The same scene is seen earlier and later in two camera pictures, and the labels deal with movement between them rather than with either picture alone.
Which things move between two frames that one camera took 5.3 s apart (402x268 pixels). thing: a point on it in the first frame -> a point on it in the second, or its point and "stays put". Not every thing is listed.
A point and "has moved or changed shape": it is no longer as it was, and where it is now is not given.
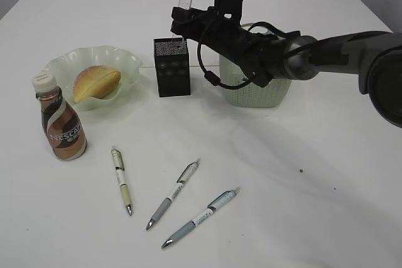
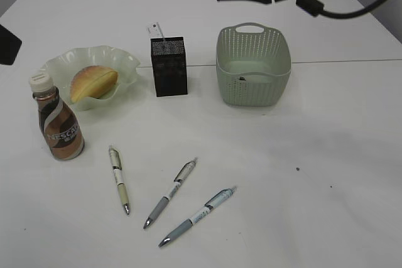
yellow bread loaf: x=98 y=81 stays put
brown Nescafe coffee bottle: x=61 y=122 stays put
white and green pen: x=119 y=165 stays put
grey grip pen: x=186 y=172 has moved or changed shape
